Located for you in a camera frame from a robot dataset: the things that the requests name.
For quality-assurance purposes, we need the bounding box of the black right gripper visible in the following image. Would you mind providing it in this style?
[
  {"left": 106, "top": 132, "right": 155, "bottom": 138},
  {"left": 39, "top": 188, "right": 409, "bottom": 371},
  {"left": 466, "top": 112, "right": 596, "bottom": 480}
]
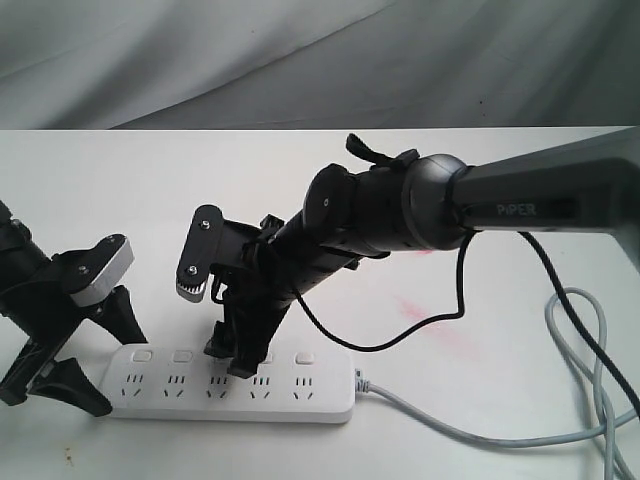
[{"left": 203, "top": 214, "right": 300, "bottom": 376}]

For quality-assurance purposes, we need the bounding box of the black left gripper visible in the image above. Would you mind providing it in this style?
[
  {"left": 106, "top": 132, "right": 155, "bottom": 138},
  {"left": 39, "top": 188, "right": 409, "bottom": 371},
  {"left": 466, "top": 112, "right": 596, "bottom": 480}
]
[{"left": 1, "top": 237, "right": 148, "bottom": 417}]

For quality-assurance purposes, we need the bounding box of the white five-outlet power strip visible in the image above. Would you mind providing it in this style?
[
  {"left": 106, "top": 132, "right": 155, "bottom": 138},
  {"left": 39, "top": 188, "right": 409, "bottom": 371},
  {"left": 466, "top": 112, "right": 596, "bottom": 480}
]
[{"left": 99, "top": 344, "right": 356, "bottom": 424}]

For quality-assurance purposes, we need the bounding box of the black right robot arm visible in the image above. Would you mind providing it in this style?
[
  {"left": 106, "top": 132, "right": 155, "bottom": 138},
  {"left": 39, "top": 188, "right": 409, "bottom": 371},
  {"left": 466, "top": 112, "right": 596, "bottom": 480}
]
[{"left": 205, "top": 128, "right": 639, "bottom": 378}]

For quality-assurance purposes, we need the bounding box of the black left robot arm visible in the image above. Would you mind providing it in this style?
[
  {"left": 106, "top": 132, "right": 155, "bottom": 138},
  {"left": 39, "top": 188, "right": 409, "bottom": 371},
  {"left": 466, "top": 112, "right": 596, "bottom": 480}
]
[{"left": 1, "top": 206, "right": 147, "bottom": 417}]

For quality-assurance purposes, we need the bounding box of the grey backdrop cloth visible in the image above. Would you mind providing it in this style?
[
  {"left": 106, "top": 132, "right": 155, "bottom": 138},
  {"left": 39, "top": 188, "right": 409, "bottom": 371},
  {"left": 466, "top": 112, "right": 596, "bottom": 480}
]
[{"left": 1, "top": 1, "right": 639, "bottom": 129}]

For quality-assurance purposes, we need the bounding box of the black thin camera cable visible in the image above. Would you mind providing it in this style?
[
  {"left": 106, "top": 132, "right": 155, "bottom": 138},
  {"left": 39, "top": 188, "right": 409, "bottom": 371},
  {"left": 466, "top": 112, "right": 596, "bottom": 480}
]
[{"left": 294, "top": 229, "right": 474, "bottom": 352}]

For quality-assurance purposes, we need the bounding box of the black thick arm cable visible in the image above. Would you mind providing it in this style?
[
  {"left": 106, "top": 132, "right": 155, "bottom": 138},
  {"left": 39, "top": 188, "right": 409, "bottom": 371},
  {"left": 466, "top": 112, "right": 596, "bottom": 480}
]
[{"left": 517, "top": 229, "right": 640, "bottom": 431}]

